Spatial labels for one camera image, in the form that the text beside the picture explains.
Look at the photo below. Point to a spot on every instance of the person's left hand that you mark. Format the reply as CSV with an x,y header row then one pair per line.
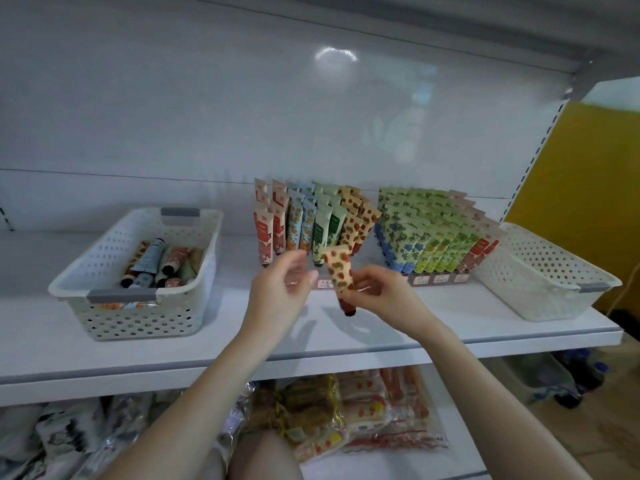
x,y
272,305

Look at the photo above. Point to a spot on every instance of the pile of snack packets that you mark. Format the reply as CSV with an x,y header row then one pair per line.
x,y
370,405

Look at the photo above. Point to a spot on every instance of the person's right forearm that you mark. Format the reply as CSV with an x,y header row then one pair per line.
x,y
500,410

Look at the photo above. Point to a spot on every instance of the person's left forearm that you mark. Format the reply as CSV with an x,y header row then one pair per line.
x,y
190,415

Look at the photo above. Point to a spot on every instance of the clear divider tray with labels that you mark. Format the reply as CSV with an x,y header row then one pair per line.
x,y
440,280

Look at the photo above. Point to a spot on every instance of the cluster of green bottles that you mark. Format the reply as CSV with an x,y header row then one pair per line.
x,y
588,370

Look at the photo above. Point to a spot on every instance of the pile of pale hand cream tubes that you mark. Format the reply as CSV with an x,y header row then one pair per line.
x,y
160,263

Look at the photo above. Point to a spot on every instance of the orange sunflower hand cream tube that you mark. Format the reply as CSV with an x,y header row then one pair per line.
x,y
338,265

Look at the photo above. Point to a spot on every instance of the person's right hand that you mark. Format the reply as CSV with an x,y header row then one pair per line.
x,y
395,303

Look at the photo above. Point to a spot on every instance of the row of hand cream tubes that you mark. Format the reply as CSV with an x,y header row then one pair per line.
x,y
430,230

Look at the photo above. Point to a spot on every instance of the white perforated plastic basket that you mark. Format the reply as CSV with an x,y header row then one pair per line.
x,y
545,280
140,320

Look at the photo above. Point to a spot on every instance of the white metal shelf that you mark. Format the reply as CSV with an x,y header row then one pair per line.
x,y
80,365

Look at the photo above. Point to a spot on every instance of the person's right leg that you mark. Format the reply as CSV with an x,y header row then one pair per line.
x,y
265,457

